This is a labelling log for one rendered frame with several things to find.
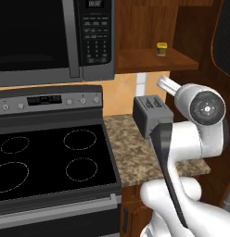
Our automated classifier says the black stainless cooking range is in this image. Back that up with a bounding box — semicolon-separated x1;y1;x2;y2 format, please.
0;84;123;237

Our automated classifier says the black base cabinet handle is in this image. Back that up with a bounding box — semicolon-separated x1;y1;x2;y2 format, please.
122;206;130;234

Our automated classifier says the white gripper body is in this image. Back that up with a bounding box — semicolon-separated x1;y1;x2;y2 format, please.
156;76;181;96

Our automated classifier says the wooden cabinet door, dark panel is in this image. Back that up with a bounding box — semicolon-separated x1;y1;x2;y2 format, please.
165;0;230;208

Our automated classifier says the brown wooden wall cabinet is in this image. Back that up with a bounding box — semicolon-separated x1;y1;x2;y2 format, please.
114;0;214;75

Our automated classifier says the grey microwave door handle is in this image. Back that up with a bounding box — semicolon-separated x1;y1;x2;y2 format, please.
61;0;82;79

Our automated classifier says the black oven door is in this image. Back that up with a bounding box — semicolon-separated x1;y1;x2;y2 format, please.
0;194;122;237

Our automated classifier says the brown wooden base cabinet door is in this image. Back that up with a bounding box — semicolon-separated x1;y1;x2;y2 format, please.
121;184;156;237

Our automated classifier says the grey oven door handle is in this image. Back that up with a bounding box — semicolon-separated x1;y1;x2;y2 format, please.
0;193;122;231

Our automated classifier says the black stainless microwave oven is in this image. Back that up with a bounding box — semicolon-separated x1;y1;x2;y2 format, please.
0;0;117;88

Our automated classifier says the yellow honey bottle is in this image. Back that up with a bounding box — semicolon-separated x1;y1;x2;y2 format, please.
156;42;168;57

